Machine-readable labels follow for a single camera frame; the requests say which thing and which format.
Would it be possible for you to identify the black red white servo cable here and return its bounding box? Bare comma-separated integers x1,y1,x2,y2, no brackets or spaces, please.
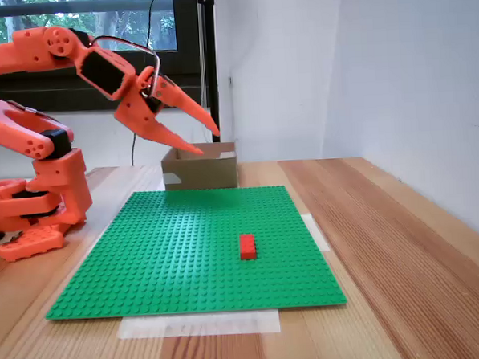
90,32,164,103

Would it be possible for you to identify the green lego baseplate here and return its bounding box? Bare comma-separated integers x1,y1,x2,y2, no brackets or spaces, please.
38,181,348,322

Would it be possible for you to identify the open cardboard box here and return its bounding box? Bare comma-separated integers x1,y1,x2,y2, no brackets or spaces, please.
160,141,240,193

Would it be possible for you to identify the red lego block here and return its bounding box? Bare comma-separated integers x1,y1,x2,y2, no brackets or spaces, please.
238,233,258,262

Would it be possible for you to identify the wide white masking tape strip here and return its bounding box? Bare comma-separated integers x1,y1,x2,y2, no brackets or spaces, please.
116,308,282,342

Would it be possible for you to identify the thin black hanging cable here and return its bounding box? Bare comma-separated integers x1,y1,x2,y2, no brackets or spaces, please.
122,0,168,167

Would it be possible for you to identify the black framed window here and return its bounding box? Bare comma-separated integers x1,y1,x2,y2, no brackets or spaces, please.
0,0,221,119

